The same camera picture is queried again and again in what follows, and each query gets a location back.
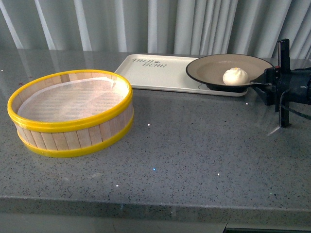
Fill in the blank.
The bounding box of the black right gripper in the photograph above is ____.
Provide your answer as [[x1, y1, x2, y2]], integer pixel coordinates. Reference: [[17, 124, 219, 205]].
[[250, 39, 311, 128]]

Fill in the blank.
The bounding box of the white steamed bun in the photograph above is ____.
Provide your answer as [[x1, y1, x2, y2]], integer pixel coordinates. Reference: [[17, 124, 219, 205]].
[[223, 67, 249, 85]]

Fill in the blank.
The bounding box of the beige plate with black rim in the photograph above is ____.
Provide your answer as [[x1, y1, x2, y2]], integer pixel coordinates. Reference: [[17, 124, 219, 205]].
[[186, 54, 273, 93]]

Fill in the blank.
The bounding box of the cream rectangular tray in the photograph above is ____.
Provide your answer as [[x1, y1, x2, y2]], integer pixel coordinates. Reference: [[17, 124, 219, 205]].
[[115, 54, 247, 97]]

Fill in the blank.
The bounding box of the grey curtain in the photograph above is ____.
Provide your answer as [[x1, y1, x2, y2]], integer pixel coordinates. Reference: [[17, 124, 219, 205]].
[[0, 0, 311, 59]]

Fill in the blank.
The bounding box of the white steamer liner cloth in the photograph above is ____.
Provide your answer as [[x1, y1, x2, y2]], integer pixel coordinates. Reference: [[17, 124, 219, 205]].
[[17, 77, 129, 122]]

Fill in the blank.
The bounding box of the wooden steamer with yellow rims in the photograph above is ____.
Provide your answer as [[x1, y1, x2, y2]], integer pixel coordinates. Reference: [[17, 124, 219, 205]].
[[7, 69, 134, 158]]

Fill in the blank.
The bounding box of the black cable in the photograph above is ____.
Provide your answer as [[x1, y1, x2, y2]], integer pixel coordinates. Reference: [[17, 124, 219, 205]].
[[279, 92, 311, 120]]

